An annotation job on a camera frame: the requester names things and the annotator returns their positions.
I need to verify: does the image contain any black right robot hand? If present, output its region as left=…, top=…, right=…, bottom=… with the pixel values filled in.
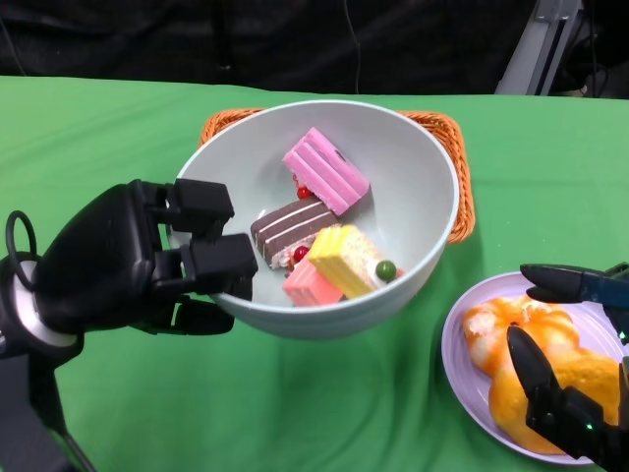
left=505, top=263, right=629, bottom=472

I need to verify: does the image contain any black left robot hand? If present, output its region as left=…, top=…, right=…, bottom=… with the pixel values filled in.
left=32, top=178, right=259, bottom=338

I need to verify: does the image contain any grey bowl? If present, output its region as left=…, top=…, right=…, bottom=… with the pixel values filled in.
left=169, top=99, right=462, bottom=340

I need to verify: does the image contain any lavender plate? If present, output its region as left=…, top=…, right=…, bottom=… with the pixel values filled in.
left=440, top=271, right=629, bottom=464

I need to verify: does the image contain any chocolate layer cake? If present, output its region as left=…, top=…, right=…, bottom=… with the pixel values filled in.
left=250, top=199, right=338, bottom=270

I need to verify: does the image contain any salmon pink layer cake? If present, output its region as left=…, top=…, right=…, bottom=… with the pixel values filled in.
left=282, top=258, right=345, bottom=307

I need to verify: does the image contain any yellow cake with green ball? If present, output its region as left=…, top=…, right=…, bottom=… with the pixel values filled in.
left=308, top=224, right=407, bottom=300

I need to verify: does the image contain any magenta cake with blueberry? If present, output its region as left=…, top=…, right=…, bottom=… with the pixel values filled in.
left=282, top=126, right=371, bottom=217

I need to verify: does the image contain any orange wicker basket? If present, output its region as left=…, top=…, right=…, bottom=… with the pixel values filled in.
left=198, top=108, right=476, bottom=246

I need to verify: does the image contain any green tablecloth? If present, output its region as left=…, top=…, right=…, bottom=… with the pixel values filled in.
left=0, top=76, right=629, bottom=472

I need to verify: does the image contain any black backdrop cloth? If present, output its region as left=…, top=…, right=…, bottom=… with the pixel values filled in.
left=0, top=0, right=540, bottom=97

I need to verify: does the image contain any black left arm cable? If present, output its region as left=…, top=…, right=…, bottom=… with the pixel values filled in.
left=5, top=209, right=97, bottom=472

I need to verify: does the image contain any thin hanging black cable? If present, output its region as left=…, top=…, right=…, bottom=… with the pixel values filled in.
left=341, top=0, right=363, bottom=94

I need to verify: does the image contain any black cable bundle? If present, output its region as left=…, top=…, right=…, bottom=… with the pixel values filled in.
left=559, top=14, right=629, bottom=99

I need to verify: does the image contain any aluminium profile frame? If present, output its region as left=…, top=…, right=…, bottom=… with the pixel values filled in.
left=493, top=0, right=584, bottom=97

